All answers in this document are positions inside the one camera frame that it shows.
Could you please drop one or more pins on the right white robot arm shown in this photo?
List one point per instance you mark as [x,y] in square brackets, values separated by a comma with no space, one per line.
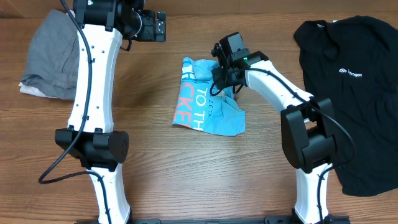
[309,140]

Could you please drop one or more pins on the light blue printed t-shirt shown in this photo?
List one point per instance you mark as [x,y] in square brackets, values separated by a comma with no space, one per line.
[197,109]

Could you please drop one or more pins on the black t-shirt white logo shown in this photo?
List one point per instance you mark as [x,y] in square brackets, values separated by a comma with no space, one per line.
[353,62]

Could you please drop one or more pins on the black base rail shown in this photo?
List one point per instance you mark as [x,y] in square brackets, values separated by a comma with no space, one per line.
[265,220]

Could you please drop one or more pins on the grey folded shorts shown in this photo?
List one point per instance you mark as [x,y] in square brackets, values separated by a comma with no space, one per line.
[49,59]

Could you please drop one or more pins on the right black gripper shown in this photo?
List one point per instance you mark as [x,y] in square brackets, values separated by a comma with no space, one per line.
[219,82]

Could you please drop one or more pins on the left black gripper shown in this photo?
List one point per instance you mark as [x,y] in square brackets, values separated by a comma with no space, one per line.
[149,34]

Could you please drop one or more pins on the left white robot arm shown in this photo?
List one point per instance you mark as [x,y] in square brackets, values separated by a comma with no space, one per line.
[90,137]

